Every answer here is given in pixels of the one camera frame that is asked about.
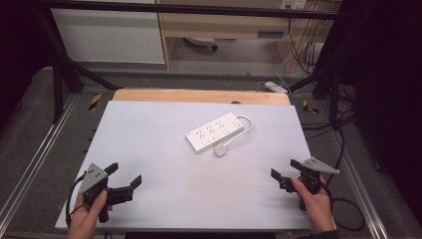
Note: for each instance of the person's left hand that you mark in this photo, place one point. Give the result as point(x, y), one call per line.
point(83, 219)

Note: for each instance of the white wall outlet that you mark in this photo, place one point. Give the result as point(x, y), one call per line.
point(293, 4)

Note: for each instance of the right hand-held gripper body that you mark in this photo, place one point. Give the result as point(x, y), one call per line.
point(316, 166)

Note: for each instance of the small white power strip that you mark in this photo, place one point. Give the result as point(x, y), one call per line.
point(275, 87)

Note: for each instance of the office chair base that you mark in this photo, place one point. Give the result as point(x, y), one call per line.
point(200, 41)

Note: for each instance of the person's right hand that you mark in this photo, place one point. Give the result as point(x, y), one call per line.
point(317, 209)

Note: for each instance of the aluminium rail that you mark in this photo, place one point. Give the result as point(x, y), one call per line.
point(361, 189)
point(36, 156)

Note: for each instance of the wooden desk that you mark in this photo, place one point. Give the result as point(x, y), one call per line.
point(225, 23)

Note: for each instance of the white cabinet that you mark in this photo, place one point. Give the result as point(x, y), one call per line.
point(109, 35)

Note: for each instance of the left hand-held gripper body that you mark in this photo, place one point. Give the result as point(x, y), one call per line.
point(94, 179)

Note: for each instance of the black curtain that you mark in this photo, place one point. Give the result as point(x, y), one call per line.
point(388, 93)
point(20, 43)

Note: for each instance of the black metal frame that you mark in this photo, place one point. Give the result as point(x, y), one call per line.
point(58, 86)

